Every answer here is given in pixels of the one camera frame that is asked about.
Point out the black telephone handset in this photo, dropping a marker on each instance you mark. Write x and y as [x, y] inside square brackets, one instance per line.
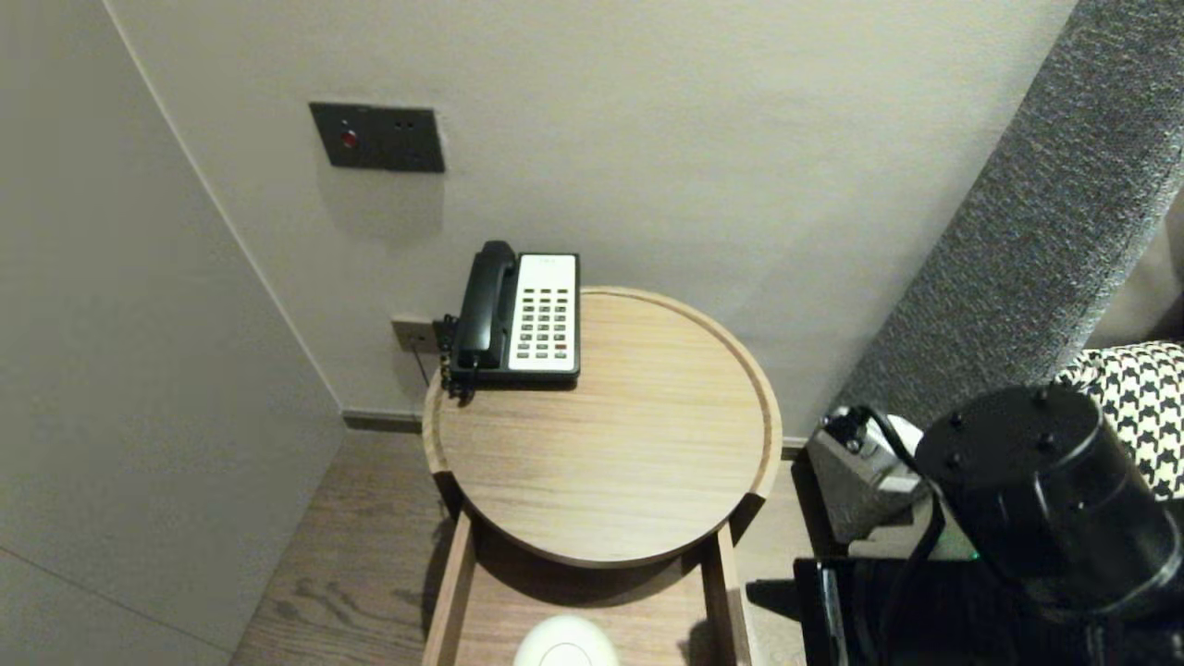
[486, 305]

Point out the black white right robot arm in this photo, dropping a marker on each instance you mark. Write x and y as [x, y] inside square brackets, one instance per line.
[1045, 490]

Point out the black telephone base white keypad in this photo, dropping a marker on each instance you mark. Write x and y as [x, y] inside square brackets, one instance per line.
[546, 314]

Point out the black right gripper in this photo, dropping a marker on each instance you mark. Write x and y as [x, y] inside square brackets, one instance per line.
[943, 620]

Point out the round wooden nightstand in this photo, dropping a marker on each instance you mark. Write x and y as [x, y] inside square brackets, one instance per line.
[629, 435]

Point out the dark wall switch panel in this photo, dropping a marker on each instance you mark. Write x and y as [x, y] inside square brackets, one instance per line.
[379, 139]

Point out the grey fabric bed headboard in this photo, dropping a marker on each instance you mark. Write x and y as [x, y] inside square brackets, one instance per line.
[1017, 259]

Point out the white round dome device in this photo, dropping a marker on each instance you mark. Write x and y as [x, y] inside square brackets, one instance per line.
[566, 646]

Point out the beige wall jack plate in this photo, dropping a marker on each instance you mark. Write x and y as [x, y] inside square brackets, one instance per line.
[409, 335]

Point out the curved wooden nightstand drawer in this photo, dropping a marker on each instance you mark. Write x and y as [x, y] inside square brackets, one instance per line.
[592, 601]

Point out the black white houndstooth pillow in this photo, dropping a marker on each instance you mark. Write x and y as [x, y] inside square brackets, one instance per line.
[1147, 407]

